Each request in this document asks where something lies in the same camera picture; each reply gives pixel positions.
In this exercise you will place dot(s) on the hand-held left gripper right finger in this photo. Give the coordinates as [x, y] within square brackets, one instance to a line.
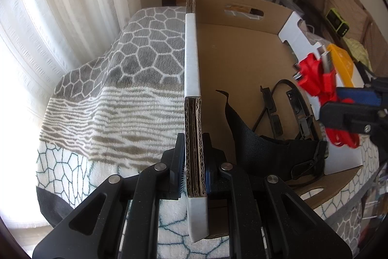
[209, 177]

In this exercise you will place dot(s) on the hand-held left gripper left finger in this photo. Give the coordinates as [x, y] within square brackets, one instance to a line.
[172, 177]

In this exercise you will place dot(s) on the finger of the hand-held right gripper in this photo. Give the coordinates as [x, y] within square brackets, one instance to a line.
[357, 95]
[339, 116]

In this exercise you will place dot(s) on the orange and white product box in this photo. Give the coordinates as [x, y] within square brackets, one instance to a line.
[344, 61]

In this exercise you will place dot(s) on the white cardboard box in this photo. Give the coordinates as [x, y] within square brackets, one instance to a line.
[236, 58]

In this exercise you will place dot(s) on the yellow plaid cloth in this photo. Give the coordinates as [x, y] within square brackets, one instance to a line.
[359, 49]

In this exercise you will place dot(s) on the green and black device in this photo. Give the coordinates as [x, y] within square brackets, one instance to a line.
[336, 20]

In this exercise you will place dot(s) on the grey patterned blanket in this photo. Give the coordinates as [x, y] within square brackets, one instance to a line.
[136, 64]

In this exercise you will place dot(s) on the white curtain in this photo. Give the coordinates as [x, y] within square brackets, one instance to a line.
[75, 4]

